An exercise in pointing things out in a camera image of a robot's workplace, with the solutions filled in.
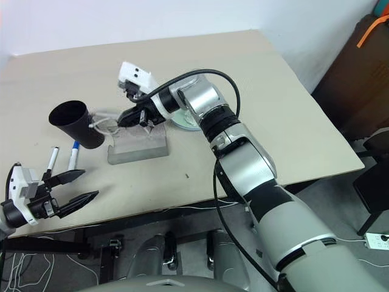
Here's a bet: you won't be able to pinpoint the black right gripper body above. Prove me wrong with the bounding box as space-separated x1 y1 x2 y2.
137 99 167 128

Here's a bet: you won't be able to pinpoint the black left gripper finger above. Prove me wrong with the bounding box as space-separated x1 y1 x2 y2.
41 169 87 187
56 190 100 219

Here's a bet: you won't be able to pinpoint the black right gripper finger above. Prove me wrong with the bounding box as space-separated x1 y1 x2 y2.
117 117 144 129
118 105 142 123

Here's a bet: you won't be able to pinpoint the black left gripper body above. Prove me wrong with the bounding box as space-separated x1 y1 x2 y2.
28 189 62 220

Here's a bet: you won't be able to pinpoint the clear frame glasses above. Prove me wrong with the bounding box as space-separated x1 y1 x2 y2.
89 108 121 137

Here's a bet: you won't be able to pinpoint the transparent glasses case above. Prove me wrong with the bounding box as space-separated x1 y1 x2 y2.
106 120 170 165

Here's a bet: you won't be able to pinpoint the black cup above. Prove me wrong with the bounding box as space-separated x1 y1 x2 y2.
48 100 106 150

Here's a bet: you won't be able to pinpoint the white marker blue cap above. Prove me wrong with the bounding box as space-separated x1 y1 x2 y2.
67 141 81 172

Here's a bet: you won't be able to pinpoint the white marker black cap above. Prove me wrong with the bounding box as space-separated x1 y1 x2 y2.
45 146 61 181

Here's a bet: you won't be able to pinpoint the pale green plate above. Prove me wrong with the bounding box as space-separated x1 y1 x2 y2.
167 74 208 133

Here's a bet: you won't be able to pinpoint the dark grey rounded robot leg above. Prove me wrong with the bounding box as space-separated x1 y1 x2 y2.
126 233 183 279
206 229 249 276

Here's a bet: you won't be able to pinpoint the grey robot torso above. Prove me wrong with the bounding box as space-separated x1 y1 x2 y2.
74 272 255 292

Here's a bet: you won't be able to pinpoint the brown cabinet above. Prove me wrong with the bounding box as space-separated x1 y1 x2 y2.
312 13 389 141

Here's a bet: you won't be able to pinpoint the black chair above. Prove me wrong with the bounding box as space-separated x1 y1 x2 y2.
351 127 389 237

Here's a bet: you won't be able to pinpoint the white power strip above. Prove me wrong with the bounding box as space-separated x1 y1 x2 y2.
365 232 389 251

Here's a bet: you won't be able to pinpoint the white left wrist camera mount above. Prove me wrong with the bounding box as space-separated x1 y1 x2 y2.
5 163 41 226

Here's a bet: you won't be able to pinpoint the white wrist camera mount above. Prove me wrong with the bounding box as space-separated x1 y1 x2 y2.
5 163 41 226
117 61 158 96

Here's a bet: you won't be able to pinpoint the black table frame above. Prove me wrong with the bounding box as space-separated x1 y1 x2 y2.
0 226 124 284

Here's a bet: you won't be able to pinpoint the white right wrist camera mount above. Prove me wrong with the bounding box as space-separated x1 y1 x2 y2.
117 61 158 96

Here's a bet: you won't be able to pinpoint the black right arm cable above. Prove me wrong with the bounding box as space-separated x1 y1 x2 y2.
133 68 288 292

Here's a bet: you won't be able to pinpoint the thin white floor wire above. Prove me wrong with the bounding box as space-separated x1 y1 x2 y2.
39 199 244 237

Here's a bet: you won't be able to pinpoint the orange strap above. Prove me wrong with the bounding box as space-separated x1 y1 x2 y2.
356 14 389 49

